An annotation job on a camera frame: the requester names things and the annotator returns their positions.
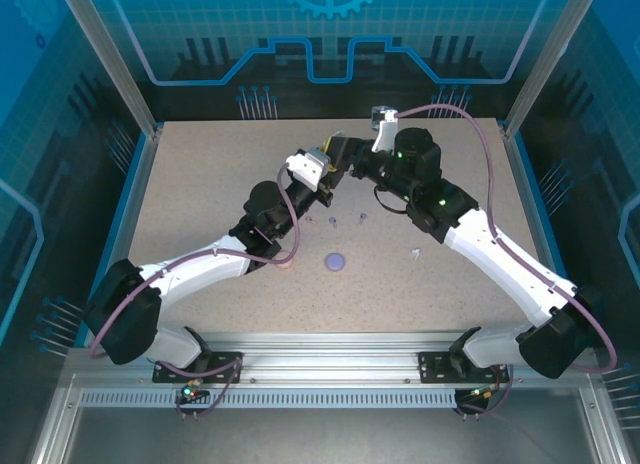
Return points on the base led board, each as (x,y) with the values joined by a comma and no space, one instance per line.
(480,393)
(192,394)

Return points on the left base LED board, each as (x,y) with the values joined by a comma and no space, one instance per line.
(192,394)

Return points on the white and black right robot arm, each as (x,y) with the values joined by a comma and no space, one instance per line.
(500,264)

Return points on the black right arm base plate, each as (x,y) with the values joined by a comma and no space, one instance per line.
(435,366)

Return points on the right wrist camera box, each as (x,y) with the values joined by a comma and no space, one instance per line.
(384,134)

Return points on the right base LED board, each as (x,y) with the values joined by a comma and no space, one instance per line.
(480,393)

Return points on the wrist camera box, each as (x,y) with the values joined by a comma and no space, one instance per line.
(384,134)
(305,169)

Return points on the blue table side strip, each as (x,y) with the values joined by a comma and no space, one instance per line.
(540,209)
(126,209)

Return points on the aluminium mounting rail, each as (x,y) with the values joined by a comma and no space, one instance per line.
(330,356)

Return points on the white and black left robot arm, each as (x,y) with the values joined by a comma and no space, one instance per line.
(200,269)

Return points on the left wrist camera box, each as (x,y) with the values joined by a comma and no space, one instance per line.
(305,169)

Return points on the aluminium frame post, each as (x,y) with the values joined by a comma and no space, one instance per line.
(113,59)
(549,59)

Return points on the metal bottom tray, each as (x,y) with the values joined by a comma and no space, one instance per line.
(325,439)

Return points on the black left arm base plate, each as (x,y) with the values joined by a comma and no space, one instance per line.
(225,366)

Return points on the purple earbud charging case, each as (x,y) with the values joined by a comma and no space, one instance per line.
(335,262)

